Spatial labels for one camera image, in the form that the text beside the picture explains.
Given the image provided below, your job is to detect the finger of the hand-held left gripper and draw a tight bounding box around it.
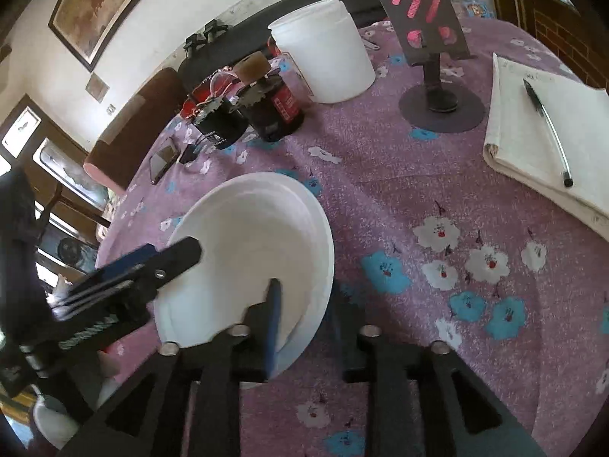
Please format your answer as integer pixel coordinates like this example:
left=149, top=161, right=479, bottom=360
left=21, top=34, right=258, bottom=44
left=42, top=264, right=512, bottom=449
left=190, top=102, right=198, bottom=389
left=62, top=244, right=156, bottom=302
left=123, top=237, right=203, bottom=316

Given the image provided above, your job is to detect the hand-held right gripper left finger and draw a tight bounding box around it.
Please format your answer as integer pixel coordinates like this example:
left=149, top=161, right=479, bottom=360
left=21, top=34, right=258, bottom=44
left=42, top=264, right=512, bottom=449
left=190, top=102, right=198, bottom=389
left=62, top=280, right=283, bottom=457

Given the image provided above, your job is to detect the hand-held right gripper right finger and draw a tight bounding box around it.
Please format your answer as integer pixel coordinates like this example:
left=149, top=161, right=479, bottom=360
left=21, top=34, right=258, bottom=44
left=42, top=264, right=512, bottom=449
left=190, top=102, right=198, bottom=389
left=332, top=286, right=543, bottom=457

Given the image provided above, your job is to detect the white bowl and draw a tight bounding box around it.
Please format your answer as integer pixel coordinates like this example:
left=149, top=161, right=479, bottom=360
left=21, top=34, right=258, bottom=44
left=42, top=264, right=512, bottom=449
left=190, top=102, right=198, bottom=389
left=164, top=172, right=320, bottom=349
left=152, top=172, right=335, bottom=384

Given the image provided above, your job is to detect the black phone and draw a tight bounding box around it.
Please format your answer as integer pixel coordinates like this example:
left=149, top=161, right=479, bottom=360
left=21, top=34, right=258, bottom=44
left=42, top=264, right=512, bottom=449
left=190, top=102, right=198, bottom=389
left=149, top=136, right=180, bottom=186

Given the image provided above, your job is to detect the wooden glass cabinet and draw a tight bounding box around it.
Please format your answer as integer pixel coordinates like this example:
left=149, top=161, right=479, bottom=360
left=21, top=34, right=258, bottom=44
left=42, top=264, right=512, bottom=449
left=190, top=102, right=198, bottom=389
left=0, top=95, right=112, bottom=291

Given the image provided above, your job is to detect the brown chair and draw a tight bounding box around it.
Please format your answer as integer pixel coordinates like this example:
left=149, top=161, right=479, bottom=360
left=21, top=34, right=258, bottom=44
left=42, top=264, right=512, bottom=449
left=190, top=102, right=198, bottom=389
left=83, top=67, right=192, bottom=192

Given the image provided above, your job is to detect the purple floral tablecloth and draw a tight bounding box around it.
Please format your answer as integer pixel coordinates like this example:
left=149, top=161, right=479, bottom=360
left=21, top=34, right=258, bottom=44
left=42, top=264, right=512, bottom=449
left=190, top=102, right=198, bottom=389
left=95, top=18, right=609, bottom=457

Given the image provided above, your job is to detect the red gold-rimmed plate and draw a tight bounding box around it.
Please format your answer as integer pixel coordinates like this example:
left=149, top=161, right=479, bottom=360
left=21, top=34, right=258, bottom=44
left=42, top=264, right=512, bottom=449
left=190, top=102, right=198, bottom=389
left=182, top=76, right=216, bottom=121

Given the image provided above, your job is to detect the black jar with cork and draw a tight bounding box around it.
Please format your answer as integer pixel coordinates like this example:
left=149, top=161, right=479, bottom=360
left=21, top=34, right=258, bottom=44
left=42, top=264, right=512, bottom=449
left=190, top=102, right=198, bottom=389
left=235, top=52, right=306, bottom=143

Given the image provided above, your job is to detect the clear glass cup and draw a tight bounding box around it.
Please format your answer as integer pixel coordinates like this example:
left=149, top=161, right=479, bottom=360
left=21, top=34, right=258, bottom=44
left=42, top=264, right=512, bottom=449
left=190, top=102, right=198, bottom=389
left=211, top=70, right=237, bottom=102

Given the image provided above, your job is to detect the black sofa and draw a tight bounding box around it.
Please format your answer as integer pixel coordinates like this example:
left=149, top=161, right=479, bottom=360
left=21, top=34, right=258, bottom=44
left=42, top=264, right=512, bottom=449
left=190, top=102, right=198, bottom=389
left=178, top=0, right=382, bottom=92

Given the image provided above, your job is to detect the white plastic container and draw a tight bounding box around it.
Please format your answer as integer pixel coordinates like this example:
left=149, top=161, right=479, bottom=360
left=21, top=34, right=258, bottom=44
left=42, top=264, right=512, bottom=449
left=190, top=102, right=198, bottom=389
left=267, top=0, right=377, bottom=105

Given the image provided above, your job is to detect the white notebook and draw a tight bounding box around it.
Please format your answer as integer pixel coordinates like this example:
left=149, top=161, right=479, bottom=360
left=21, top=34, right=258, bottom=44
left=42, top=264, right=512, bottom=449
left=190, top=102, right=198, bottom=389
left=482, top=52, right=609, bottom=244

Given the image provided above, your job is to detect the black pen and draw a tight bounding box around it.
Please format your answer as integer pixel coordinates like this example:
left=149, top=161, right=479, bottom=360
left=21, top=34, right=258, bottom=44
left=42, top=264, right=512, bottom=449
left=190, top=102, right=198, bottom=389
left=523, top=78, right=574, bottom=188

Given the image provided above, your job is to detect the black phone stand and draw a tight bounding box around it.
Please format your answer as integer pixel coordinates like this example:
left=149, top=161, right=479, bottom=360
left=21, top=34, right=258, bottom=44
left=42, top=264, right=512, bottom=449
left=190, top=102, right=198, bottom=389
left=372, top=0, right=486, bottom=133

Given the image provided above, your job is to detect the small wall plaque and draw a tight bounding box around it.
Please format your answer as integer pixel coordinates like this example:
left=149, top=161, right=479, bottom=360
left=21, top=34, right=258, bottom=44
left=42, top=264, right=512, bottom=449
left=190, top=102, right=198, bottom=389
left=85, top=73, right=110, bottom=104

